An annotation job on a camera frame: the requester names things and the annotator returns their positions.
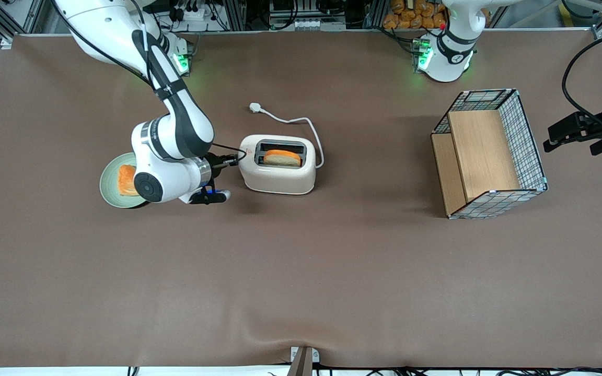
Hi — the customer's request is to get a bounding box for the brown table mat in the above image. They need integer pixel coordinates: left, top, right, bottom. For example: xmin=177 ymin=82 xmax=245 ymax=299
xmin=0 ymin=29 xmax=602 ymax=369

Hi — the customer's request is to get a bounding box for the white toaster cord with plug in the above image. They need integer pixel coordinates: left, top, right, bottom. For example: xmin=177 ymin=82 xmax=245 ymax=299
xmin=249 ymin=102 xmax=325 ymax=169

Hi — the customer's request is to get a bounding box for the orange triangular pastry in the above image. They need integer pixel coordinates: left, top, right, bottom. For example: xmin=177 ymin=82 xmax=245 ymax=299
xmin=118 ymin=164 xmax=140 ymax=197

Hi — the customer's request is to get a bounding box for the white toaster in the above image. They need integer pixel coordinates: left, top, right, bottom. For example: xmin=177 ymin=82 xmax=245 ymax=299
xmin=238 ymin=134 xmax=317 ymax=195

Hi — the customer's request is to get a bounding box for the bread slice in toaster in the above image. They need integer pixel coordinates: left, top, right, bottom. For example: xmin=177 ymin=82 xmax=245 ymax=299
xmin=263 ymin=150 xmax=302 ymax=168

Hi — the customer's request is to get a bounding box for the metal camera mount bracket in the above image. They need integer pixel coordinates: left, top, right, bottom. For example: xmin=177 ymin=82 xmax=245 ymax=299
xmin=290 ymin=346 xmax=320 ymax=376

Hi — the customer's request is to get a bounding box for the wooden step shelf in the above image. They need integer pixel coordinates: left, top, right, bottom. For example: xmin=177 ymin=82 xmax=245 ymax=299
xmin=432 ymin=110 xmax=521 ymax=216

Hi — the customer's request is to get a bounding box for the wire mesh basket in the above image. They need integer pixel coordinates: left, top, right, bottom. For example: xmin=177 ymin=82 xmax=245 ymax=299
xmin=431 ymin=88 xmax=548 ymax=220

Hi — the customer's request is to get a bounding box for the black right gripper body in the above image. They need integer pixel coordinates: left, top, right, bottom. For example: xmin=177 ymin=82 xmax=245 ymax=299
xmin=204 ymin=151 xmax=227 ymax=195

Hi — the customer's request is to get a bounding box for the pile of orange bread rolls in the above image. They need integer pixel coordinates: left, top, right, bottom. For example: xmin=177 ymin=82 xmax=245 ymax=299
xmin=383 ymin=0 xmax=448 ymax=30

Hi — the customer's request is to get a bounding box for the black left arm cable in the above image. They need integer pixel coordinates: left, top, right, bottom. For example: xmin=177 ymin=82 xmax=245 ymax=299
xmin=562 ymin=27 xmax=602 ymax=132

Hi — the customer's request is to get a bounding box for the white power strip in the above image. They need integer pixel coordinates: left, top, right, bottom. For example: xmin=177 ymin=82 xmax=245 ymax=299
xmin=168 ymin=5 xmax=219 ymax=25

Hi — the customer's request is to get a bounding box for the pale green plate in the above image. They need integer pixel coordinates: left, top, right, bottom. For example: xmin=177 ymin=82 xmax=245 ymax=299
xmin=99 ymin=152 xmax=150 ymax=209

